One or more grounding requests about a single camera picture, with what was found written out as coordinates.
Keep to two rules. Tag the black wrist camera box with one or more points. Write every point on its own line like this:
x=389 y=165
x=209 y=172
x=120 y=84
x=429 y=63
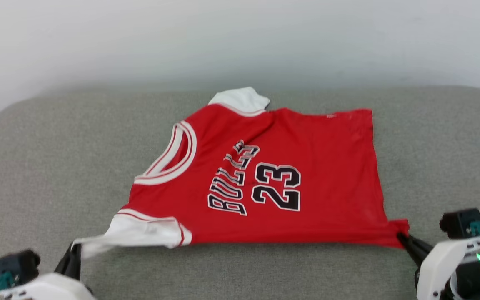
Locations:
x=461 y=223
x=17 y=264

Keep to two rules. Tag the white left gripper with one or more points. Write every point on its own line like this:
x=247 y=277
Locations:
x=48 y=289

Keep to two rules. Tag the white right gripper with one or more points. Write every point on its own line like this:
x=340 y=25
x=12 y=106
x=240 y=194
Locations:
x=440 y=266

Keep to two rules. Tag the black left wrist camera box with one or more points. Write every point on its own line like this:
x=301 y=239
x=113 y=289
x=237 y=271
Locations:
x=17 y=264

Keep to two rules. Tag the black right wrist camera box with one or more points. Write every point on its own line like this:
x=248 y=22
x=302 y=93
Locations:
x=461 y=223

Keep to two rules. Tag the red basketball jersey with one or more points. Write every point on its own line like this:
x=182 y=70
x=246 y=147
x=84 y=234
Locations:
x=298 y=175

